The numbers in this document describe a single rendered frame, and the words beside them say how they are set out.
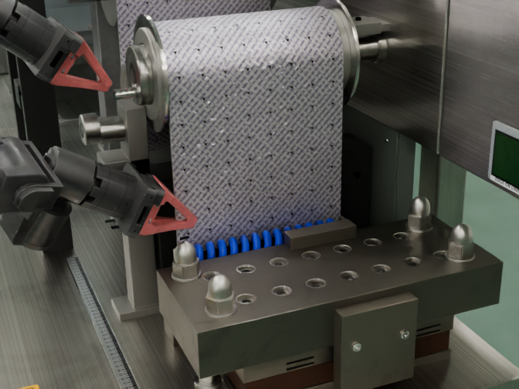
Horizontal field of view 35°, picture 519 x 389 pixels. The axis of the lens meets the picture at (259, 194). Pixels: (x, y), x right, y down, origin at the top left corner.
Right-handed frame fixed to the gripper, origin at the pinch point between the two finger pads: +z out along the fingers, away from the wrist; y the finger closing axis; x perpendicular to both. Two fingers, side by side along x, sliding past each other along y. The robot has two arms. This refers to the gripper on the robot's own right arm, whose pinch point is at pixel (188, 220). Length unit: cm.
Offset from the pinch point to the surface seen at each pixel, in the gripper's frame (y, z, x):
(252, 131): 0.2, 2.4, 13.8
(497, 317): -105, 173, -22
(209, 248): 3.2, 2.8, -1.8
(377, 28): -3.5, 14.1, 32.8
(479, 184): -207, 230, 12
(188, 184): 0.3, -2.4, 4.4
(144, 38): -4.9, -13.9, 18.3
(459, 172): -13, 47, 20
